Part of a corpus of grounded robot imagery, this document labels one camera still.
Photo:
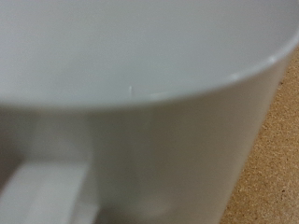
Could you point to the white mug with green tape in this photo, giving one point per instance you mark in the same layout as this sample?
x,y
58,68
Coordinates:
x,y
140,109

